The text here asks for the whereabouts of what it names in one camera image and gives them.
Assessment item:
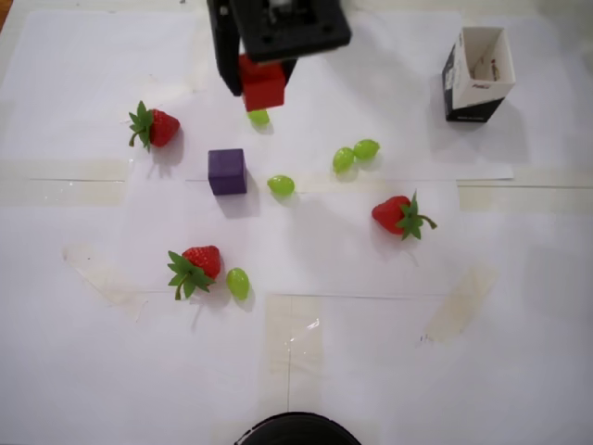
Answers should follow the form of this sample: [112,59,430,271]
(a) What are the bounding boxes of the plastic strawberry with curled leaves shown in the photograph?
[127,100,182,153]

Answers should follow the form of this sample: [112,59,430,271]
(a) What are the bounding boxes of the purple wooden cube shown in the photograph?
[207,147,247,197]

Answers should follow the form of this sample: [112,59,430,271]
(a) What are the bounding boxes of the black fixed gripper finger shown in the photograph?
[212,27,245,97]

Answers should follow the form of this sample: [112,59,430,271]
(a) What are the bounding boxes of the translucent tape strip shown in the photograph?
[423,262,500,345]

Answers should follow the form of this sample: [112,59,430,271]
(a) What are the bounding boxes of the small white paper sheet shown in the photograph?
[123,177,461,298]

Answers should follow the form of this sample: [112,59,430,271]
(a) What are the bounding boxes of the large white paper sheet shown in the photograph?
[25,8,516,182]

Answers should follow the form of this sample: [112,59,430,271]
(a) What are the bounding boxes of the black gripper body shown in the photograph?
[206,0,240,29]

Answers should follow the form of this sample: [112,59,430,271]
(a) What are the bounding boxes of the black gripper camera mount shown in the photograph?
[230,0,353,64]

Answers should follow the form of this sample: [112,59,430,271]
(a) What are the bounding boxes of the red wooden cube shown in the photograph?
[238,54,286,112]

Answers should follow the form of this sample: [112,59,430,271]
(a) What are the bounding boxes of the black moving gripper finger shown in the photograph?
[282,57,298,90]

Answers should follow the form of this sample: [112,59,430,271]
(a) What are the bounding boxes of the black round object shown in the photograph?
[233,411,362,445]

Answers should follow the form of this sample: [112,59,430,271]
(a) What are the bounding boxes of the plastic strawberry with long stem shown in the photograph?
[166,245,222,301]

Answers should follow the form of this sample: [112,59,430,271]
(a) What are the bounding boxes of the white and black cardboard box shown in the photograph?
[440,26,517,124]

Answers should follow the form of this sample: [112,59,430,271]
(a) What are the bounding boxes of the plastic strawberry with wide leaves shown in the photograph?
[371,189,438,241]

